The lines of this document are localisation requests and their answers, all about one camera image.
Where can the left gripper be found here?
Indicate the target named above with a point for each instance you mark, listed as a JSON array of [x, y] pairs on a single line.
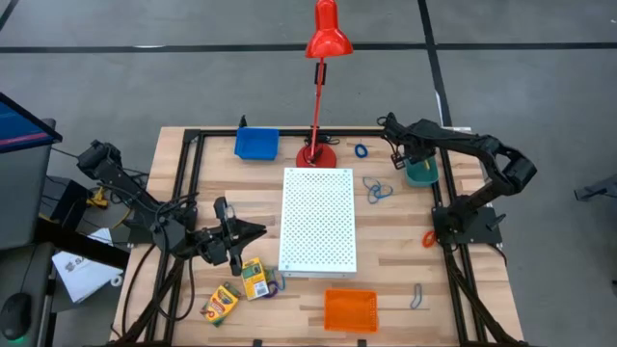
[[224, 241]]

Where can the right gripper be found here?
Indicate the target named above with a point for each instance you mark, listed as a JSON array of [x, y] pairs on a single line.
[[414, 140]]

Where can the dark blue rubber band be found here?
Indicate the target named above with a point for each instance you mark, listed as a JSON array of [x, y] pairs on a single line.
[[356, 151]]

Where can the crayon box with colourful front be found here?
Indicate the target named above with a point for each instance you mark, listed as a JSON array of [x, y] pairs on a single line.
[[220, 305]]

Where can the blue plastic basket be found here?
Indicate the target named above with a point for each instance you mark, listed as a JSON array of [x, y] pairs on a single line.
[[258, 144]]

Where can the orange rubber band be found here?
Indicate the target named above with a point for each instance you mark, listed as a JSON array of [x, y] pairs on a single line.
[[424, 239]]

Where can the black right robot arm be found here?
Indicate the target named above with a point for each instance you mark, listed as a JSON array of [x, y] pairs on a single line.
[[482, 144]]

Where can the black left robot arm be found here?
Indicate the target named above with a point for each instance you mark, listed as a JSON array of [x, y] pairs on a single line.
[[120, 180]]

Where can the red desk lamp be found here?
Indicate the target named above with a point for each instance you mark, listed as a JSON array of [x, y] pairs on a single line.
[[328, 38]]

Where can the grey desk cabinet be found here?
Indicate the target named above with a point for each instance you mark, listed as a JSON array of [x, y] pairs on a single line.
[[24, 193]]

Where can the teal plastic basket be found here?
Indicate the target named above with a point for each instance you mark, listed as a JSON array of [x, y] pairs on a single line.
[[419, 179]]

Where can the green rubber band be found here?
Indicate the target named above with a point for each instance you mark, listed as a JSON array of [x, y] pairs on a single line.
[[273, 271]]

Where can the purple rubber band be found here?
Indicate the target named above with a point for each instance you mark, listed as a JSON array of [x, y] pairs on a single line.
[[276, 292]]

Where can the white perforated metal shelf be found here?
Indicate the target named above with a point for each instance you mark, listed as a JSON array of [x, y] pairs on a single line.
[[318, 221]]

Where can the black table clamp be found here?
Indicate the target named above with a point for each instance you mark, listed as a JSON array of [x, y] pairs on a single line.
[[243, 121]]

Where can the orange plastic basket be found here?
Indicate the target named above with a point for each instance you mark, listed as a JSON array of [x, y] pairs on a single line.
[[351, 311]]

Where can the small white paper sheet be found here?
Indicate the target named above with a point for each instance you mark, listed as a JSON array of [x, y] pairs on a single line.
[[101, 237]]

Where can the grey carabiner lower right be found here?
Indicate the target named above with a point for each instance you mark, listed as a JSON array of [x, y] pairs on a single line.
[[413, 301]]

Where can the white printed paper sheet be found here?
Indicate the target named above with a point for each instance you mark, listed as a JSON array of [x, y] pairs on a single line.
[[82, 274]]

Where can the black equipment box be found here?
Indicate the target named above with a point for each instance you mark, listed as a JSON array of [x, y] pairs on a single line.
[[62, 202]]

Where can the grey chair base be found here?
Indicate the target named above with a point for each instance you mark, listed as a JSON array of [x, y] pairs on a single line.
[[600, 190]]

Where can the monitor with blue screen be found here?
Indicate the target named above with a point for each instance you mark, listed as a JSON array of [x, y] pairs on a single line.
[[21, 125]]

